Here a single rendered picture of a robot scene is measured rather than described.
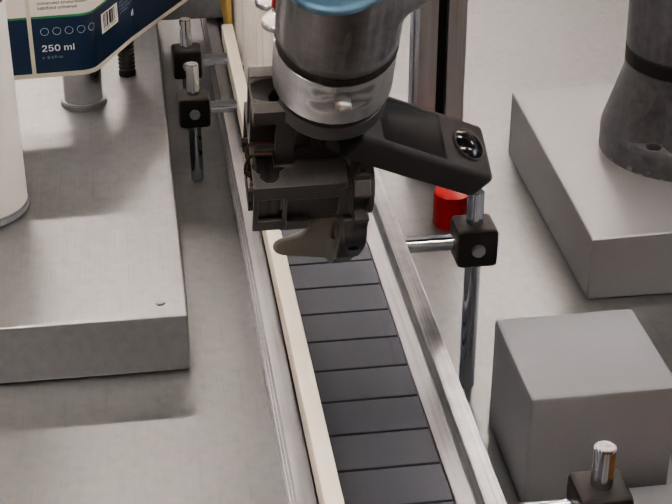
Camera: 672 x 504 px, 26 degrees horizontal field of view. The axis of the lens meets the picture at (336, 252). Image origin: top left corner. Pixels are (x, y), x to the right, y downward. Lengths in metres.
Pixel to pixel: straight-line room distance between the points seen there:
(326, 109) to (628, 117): 0.48
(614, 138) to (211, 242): 0.37
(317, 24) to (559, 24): 1.03
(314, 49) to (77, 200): 0.49
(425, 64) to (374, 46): 0.53
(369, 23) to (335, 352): 0.32
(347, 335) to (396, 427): 0.12
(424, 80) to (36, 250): 0.40
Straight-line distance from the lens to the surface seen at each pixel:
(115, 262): 1.18
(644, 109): 1.29
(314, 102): 0.87
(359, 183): 0.95
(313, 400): 0.94
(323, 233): 1.02
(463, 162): 0.97
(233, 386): 1.11
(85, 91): 1.45
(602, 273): 1.22
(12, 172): 1.24
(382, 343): 1.06
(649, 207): 1.25
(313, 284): 1.14
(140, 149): 1.37
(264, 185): 0.94
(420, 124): 0.96
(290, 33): 0.84
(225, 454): 1.04
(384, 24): 0.82
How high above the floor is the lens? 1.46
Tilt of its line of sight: 29 degrees down
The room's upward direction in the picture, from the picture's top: straight up
